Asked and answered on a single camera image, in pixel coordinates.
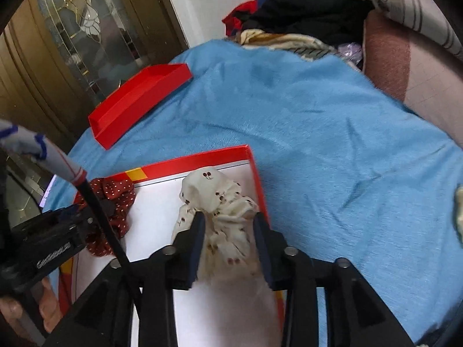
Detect red white-dotted scrunchie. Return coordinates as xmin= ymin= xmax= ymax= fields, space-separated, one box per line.
xmin=85 ymin=178 xmax=136 ymax=257

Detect white black-dotted scrunchie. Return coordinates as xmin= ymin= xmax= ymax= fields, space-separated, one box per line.
xmin=171 ymin=167 xmax=260 ymax=283

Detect red jewelry box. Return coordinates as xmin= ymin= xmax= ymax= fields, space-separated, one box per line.
xmin=57 ymin=144 xmax=286 ymax=347

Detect person's hand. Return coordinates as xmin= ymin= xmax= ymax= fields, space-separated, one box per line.
xmin=1 ymin=276 xmax=63 ymax=344

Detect blue towel bed cover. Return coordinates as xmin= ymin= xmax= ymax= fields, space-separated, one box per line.
xmin=69 ymin=40 xmax=462 ymax=342

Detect cream dotted scrunchie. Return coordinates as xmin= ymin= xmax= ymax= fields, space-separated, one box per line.
xmin=455 ymin=186 xmax=463 ymax=241

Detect red box lid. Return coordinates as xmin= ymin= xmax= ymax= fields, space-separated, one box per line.
xmin=89 ymin=64 xmax=192 ymax=149

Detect wooden glass door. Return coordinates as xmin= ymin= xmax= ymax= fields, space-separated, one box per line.
xmin=0 ymin=0 xmax=189 ymax=218

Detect pink mauve cushion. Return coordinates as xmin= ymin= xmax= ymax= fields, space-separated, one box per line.
xmin=363 ymin=10 xmax=462 ymax=145

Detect beige patterned cloth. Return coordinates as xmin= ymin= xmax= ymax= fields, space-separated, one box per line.
xmin=234 ymin=28 xmax=363 ymax=71

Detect dark clothes pile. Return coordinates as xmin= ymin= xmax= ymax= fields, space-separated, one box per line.
xmin=222 ymin=0 xmax=374 ymax=47

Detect striped floral pillow centre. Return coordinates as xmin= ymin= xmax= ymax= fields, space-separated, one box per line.
xmin=372 ymin=0 xmax=462 ymax=60

